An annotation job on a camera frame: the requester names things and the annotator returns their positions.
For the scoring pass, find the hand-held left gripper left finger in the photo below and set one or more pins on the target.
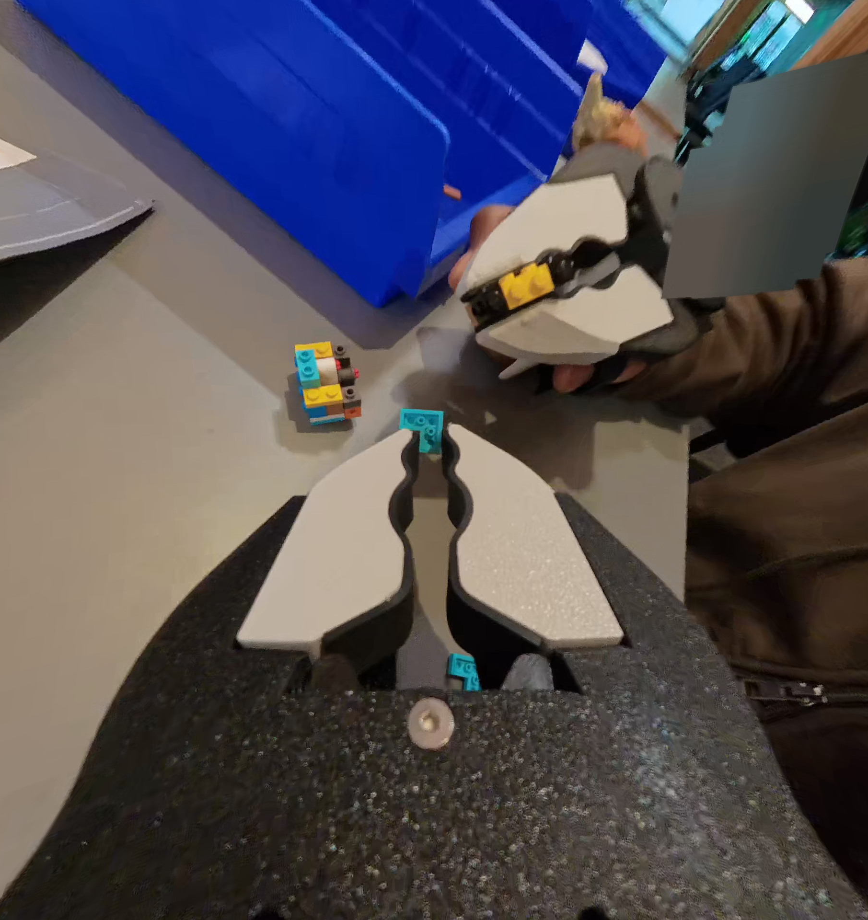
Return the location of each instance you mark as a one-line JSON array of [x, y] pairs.
[[326, 575]]

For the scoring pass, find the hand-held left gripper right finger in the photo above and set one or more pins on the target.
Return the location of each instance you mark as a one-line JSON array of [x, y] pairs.
[[534, 575]]

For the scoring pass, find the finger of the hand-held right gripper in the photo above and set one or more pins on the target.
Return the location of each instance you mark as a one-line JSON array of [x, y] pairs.
[[556, 215], [592, 323]]

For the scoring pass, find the yellow and black brick assembly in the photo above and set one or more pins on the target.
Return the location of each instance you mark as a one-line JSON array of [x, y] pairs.
[[526, 282]]

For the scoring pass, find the teal corner plate brick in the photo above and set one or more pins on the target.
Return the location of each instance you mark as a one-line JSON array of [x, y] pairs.
[[423, 425], [464, 672]]

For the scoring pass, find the person's right forearm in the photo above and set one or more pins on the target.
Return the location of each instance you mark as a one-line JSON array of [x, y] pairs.
[[764, 338]]

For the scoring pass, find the person's right hand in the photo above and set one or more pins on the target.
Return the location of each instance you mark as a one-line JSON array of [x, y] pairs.
[[574, 375]]

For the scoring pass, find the tan and brown brick dinosaur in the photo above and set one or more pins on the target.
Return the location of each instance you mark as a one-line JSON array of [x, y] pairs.
[[610, 118]]

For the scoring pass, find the blue storage bin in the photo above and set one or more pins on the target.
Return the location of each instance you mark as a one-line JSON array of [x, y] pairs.
[[477, 79], [261, 144], [621, 43]]

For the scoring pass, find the white pointed piece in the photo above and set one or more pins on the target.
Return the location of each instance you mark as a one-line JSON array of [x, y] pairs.
[[592, 56]]

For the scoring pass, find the multicoloured brick model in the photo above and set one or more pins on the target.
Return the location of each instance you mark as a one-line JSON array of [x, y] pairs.
[[326, 381]]

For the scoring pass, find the person in brown jacket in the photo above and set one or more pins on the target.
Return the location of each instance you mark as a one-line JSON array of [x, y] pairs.
[[786, 575]]

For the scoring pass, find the brick instruction booklet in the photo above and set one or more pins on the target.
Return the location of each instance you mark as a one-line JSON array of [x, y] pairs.
[[45, 201]]

